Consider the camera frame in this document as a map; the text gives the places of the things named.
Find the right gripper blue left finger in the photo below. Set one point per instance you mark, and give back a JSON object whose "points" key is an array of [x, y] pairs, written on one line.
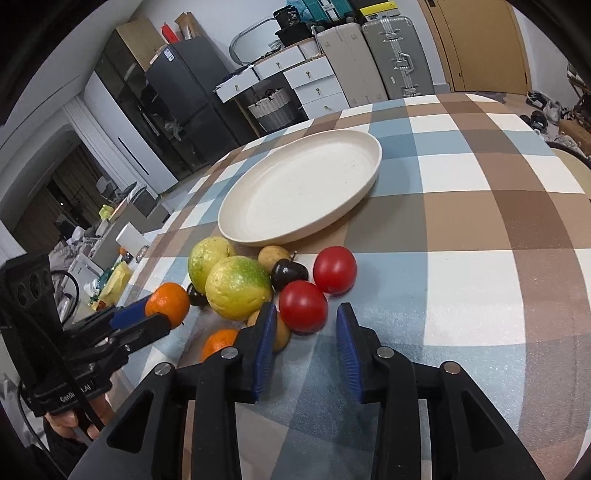
{"points": [[255, 344]]}

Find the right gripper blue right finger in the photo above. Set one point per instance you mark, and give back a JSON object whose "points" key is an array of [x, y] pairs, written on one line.
{"points": [[357, 346]]}

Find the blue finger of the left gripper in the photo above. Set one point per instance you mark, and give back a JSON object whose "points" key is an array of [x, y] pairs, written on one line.
{"points": [[143, 333], [125, 317]]}

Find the orange tangerine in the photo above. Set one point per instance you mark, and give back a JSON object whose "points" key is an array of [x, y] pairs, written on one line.
{"points": [[218, 341], [170, 300]]}

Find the red tomato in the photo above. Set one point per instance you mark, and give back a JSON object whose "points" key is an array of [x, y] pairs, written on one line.
{"points": [[303, 307], [334, 270]]}

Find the dark plum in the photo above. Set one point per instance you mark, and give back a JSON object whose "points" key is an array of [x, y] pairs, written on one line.
{"points": [[286, 271], [195, 298]]}

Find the large green-yellow citrus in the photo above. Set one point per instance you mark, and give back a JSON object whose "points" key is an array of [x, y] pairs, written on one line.
{"points": [[237, 286]]}

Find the yellow-green guava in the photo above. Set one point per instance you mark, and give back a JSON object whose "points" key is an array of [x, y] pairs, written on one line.
{"points": [[203, 256]]}

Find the brown round longan fruit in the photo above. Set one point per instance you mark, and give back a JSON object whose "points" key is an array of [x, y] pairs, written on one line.
{"points": [[270, 255]]}

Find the person's left hand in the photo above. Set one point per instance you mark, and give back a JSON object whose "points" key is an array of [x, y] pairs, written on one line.
{"points": [[65, 424]]}

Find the checkered tablecloth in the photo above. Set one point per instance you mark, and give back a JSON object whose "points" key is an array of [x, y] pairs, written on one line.
{"points": [[473, 246]]}

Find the cream oval plate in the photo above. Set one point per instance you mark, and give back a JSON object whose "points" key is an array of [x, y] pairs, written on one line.
{"points": [[300, 188]]}

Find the dark glass cabinet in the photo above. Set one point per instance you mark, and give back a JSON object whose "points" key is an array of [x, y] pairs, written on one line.
{"points": [[122, 67]]}

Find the woven laundry basket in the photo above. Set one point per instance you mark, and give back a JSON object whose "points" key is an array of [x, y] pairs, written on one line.
{"points": [[274, 111]]}

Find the black refrigerator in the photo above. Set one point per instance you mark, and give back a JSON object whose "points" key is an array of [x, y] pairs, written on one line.
{"points": [[184, 75]]}

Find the white drawer desk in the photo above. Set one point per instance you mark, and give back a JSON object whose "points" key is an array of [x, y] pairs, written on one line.
{"points": [[302, 70]]}

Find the silver grey suitcase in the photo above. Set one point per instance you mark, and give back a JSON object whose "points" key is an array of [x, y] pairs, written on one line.
{"points": [[399, 56]]}

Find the beige suitcase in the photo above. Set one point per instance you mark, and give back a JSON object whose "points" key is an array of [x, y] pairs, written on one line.
{"points": [[354, 66]]}

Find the wooden door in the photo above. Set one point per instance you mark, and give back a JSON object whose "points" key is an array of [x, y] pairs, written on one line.
{"points": [[480, 45]]}

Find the teal suitcase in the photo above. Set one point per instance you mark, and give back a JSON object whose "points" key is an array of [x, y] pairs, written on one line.
{"points": [[329, 11]]}

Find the oval mirror frame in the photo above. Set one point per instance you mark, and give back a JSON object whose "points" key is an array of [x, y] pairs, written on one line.
{"points": [[255, 42]]}

